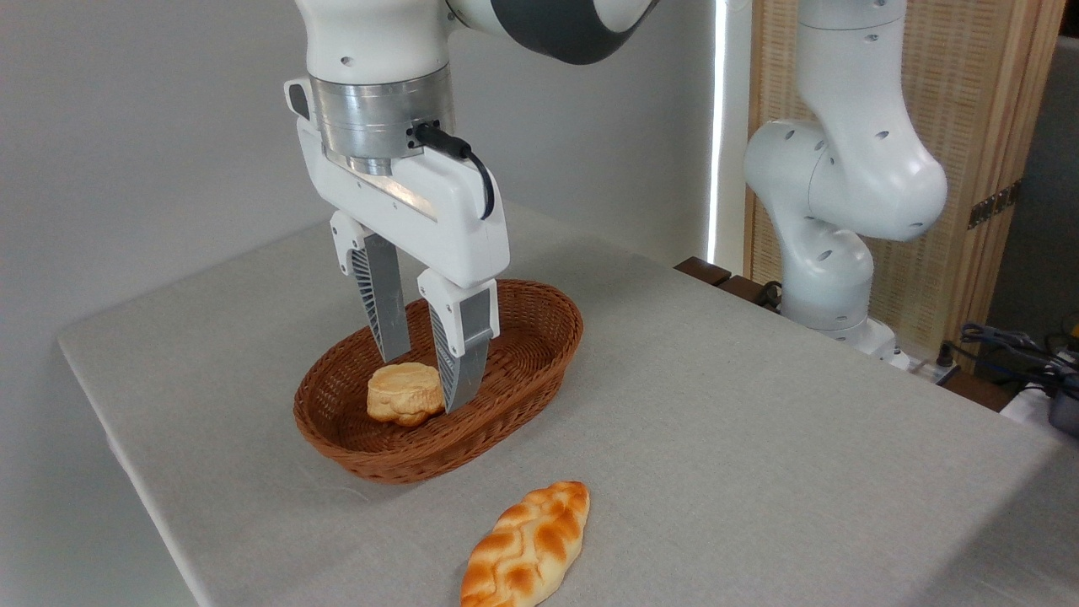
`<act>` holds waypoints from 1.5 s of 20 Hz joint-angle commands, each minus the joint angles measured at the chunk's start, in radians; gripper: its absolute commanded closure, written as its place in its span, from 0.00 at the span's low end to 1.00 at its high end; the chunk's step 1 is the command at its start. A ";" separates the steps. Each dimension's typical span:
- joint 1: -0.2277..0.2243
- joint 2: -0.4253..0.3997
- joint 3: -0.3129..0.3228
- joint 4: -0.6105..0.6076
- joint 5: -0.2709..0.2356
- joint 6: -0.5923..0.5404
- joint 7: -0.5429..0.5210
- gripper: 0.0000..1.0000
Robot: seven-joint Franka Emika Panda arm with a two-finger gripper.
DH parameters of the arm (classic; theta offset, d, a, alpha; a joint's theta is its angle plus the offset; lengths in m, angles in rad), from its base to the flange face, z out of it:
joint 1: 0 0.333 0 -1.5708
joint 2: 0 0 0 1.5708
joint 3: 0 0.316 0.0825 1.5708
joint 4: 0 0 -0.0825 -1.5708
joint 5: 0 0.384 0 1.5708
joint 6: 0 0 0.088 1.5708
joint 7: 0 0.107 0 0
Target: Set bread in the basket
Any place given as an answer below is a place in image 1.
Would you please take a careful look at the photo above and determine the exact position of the grey fabric table cloth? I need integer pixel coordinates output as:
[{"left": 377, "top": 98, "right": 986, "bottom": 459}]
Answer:
[{"left": 56, "top": 201, "right": 1079, "bottom": 607}]

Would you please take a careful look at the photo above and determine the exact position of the blue black cable bundle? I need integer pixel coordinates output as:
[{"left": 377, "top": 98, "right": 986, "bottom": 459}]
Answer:
[{"left": 942, "top": 322, "right": 1079, "bottom": 399}]

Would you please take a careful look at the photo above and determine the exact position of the dark metal screen hinge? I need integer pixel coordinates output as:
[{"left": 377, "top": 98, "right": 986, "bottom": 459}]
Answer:
[{"left": 967, "top": 180, "right": 1023, "bottom": 231}]

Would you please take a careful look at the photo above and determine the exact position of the braided golden bread loaf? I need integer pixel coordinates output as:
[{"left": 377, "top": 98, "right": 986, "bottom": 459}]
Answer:
[{"left": 459, "top": 481, "right": 592, "bottom": 607}]

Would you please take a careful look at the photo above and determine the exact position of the wooden woven folding screen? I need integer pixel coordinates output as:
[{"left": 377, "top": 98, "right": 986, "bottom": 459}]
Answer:
[{"left": 745, "top": 0, "right": 1068, "bottom": 373}]

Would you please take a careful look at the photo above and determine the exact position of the brown oval wicker basket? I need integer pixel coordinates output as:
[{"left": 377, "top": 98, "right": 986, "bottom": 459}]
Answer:
[{"left": 293, "top": 279, "right": 585, "bottom": 486}]

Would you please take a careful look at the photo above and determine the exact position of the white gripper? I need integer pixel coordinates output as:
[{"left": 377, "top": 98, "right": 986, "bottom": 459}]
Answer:
[{"left": 296, "top": 116, "right": 512, "bottom": 415}]

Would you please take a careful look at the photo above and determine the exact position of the dark brown wooden board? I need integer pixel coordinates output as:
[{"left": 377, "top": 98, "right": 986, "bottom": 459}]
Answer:
[{"left": 674, "top": 256, "right": 785, "bottom": 311}]

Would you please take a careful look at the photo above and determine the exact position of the round golden bread roll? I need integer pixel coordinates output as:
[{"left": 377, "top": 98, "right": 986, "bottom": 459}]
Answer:
[{"left": 366, "top": 362, "right": 446, "bottom": 428}]

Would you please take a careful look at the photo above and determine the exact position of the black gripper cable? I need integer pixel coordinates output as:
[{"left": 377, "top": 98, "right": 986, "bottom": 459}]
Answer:
[{"left": 412, "top": 121, "right": 497, "bottom": 223}]

